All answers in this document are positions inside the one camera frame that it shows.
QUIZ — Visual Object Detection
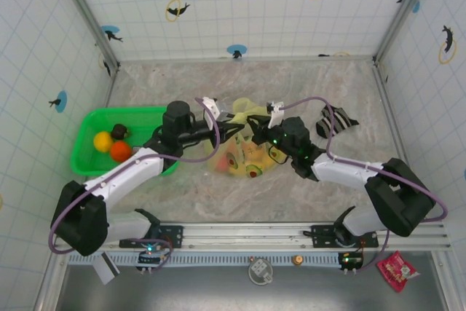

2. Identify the yellow plastic bag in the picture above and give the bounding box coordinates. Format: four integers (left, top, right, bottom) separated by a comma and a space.
203, 98, 292, 180

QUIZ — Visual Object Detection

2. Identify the green plastic basket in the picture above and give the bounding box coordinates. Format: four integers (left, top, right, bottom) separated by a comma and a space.
69, 106, 179, 177

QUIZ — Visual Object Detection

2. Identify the dark brown fake fruit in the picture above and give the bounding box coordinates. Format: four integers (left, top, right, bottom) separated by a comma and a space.
111, 123, 131, 140

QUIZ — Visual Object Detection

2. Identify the orange fake tangerine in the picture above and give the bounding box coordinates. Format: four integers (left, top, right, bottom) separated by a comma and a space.
110, 141, 133, 162

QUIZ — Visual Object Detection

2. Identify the round yellow fake lemon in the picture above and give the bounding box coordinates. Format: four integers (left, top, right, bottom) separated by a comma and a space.
93, 130, 114, 152

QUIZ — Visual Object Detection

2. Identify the black white striped sock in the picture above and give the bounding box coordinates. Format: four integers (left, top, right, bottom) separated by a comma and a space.
315, 104, 360, 140

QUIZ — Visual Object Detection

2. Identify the round white plastic device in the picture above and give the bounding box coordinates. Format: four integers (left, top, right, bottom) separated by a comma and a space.
248, 256, 274, 286

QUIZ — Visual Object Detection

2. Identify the grey card with black stripe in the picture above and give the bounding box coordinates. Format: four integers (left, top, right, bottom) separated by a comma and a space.
92, 252, 121, 286

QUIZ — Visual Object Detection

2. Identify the red snack packet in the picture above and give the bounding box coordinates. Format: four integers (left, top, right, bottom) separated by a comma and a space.
376, 251, 419, 293

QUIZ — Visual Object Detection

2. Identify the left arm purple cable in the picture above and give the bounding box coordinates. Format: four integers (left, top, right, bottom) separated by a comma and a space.
49, 96, 222, 272

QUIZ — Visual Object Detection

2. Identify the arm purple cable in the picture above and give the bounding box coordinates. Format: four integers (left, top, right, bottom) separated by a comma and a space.
49, 96, 222, 272
280, 96, 449, 272

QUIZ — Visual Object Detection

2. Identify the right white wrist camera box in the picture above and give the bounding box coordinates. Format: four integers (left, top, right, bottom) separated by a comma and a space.
266, 101, 287, 130

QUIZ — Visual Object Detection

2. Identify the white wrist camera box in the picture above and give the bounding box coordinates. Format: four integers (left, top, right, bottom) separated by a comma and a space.
202, 96, 234, 123
266, 101, 287, 130

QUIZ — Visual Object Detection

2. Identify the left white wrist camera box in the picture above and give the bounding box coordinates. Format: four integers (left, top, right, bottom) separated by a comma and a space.
202, 96, 234, 123

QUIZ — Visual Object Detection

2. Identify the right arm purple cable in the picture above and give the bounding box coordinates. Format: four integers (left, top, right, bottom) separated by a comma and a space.
280, 96, 449, 272

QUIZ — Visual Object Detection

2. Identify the aluminium frame bar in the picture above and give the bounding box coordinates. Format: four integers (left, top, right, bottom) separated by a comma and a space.
60, 65, 121, 223
371, 59, 427, 221
116, 55, 376, 65

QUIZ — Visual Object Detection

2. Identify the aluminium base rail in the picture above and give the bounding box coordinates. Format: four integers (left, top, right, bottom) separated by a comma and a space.
54, 221, 452, 253

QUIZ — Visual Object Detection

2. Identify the white slotted cable duct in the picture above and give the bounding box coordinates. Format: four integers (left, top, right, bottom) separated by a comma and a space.
67, 252, 365, 267

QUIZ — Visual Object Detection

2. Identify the aluminium frame post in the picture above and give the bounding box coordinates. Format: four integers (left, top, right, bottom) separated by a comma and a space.
373, 0, 440, 66
50, 0, 122, 74

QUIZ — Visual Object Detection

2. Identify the upright dolphin ring sticker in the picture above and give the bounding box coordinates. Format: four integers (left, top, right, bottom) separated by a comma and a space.
438, 25, 458, 66

